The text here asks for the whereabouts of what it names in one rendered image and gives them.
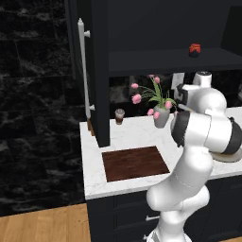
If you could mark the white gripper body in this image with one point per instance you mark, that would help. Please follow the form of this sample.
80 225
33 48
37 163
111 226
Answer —
177 79

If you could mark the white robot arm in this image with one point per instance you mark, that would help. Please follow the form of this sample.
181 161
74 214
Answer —
192 176

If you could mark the red jam jar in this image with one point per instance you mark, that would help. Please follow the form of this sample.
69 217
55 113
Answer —
194 50

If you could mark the dark cabinet door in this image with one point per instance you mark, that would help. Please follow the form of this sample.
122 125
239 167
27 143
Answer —
99 78

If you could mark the dark wooden cutting board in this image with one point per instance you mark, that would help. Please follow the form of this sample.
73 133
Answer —
135 163

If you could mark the dark base cabinet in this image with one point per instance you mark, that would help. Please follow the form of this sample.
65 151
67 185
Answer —
123 217

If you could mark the grey vase with pink tulips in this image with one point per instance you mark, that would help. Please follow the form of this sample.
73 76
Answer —
161 115

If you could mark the brown coffee cup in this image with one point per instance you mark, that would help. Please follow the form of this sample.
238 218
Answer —
119 116

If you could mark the grey round plate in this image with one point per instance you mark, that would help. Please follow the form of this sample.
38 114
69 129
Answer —
228 157

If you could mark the dark drawer front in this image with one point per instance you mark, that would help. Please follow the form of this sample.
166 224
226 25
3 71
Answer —
132 219

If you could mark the dark wall cabinet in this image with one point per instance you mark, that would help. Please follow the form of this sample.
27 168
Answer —
164 31

